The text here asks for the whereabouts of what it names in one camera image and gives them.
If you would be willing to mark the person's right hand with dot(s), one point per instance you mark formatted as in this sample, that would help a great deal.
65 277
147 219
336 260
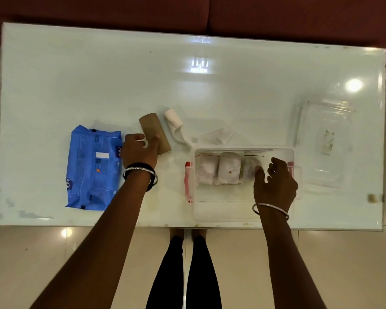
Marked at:
276 189

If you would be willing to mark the person's left hand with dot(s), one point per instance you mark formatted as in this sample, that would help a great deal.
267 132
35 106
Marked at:
137 154

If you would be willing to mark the person's right thumb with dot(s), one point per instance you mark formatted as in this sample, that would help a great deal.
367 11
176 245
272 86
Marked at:
259 178

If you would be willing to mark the person's left thumb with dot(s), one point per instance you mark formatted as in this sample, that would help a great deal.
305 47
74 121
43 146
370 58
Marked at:
155 142

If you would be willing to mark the brown cardboard tube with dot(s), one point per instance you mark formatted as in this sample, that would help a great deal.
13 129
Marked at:
152 125

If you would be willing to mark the person's right forearm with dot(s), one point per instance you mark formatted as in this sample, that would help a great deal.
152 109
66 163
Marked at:
286 254

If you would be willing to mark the person's left forearm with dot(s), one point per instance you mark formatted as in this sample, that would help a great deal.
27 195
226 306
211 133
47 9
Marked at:
106 234

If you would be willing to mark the white roll in zip bag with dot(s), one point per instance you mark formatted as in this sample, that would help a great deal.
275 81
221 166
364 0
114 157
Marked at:
248 168
206 170
230 168

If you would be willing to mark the white bandage roll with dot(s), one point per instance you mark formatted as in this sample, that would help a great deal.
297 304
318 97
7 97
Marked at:
177 128

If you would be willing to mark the black wrist band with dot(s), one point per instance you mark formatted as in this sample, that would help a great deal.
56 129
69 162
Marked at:
148 167

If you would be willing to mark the silver bangle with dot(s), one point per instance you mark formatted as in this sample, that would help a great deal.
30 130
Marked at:
138 170
273 207

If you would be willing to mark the clear plastic container red latches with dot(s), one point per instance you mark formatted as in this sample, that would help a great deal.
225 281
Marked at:
222 205

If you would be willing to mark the blue plastic packet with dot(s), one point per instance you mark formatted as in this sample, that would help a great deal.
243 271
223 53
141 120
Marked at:
90 170

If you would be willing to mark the clear plastic lid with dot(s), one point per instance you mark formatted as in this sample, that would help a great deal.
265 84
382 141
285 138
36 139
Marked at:
325 141

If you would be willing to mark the person's right leg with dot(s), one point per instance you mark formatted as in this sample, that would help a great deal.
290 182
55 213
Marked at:
202 279

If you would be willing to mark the person's leg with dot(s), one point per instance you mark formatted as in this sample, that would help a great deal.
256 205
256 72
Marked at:
167 279
202 279

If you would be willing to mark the person's left leg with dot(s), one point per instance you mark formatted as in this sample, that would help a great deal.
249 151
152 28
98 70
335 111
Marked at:
167 279

